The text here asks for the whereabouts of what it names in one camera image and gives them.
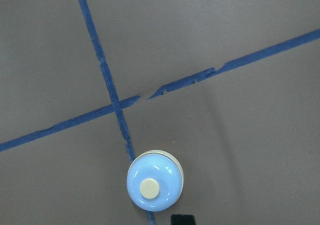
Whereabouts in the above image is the centre blue tape strip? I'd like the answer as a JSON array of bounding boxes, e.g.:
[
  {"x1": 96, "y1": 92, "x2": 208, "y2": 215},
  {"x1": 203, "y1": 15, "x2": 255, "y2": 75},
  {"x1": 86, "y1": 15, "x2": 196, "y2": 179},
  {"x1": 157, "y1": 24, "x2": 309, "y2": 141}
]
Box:
[{"x1": 74, "y1": 0, "x2": 157, "y2": 225}]

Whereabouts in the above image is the light blue call bell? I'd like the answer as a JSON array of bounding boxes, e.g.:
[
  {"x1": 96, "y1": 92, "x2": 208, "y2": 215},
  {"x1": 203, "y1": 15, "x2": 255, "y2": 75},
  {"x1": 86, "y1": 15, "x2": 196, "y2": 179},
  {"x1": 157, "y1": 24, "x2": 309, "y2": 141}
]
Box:
[{"x1": 126, "y1": 150, "x2": 185, "y2": 212}]

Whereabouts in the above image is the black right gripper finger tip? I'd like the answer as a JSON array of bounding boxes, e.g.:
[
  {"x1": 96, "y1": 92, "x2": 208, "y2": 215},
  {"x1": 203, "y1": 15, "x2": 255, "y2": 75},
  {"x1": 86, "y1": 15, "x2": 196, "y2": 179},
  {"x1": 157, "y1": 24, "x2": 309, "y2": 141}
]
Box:
[{"x1": 170, "y1": 214, "x2": 196, "y2": 225}]

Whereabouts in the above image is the torn blue tape strip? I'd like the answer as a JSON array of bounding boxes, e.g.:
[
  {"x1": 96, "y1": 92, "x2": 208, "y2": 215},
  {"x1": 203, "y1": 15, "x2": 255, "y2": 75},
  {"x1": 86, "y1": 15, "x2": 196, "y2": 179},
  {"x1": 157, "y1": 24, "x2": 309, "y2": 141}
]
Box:
[{"x1": 0, "y1": 29, "x2": 320, "y2": 152}]

